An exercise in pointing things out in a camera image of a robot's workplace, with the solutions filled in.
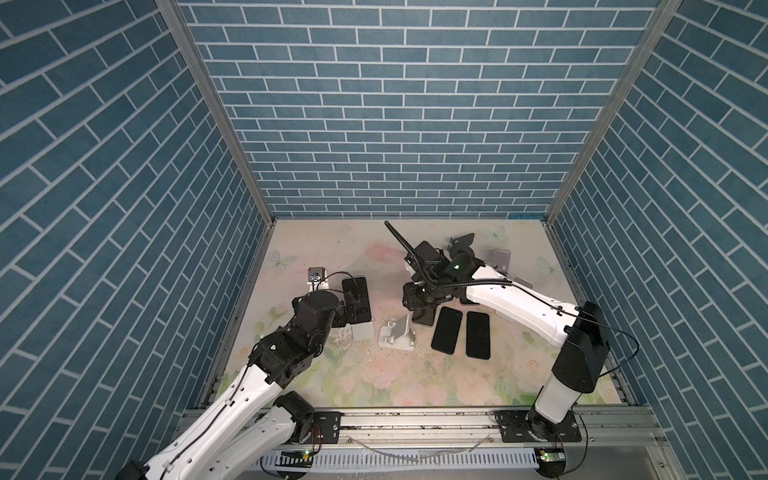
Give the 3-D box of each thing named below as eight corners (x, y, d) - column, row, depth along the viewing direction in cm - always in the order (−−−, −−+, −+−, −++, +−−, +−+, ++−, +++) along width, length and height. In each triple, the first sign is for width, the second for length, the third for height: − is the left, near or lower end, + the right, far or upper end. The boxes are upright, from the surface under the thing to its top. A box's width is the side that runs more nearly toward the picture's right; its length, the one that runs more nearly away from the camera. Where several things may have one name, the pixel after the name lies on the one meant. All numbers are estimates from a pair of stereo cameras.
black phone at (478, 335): (466, 356, 88) (467, 353, 86) (466, 313, 97) (467, 310, 95) (489, 360, 87) (491, 357, 86) (487, 316, 96) (489, 313, 95)
